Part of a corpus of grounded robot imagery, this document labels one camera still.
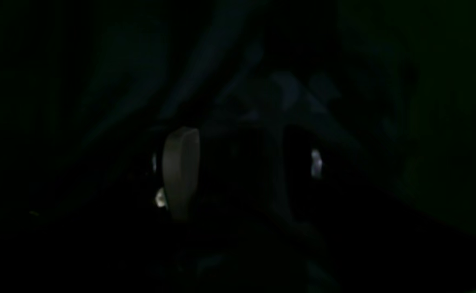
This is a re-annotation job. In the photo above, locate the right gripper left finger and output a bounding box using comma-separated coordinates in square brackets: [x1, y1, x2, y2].
[152, 127, 201, 222]

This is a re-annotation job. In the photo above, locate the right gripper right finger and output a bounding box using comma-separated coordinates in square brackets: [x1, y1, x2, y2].
[262, 126, 344, 245]

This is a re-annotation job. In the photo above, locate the dark navy t-shirt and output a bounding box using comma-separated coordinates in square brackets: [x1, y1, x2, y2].
[64, 0, 476, 234]

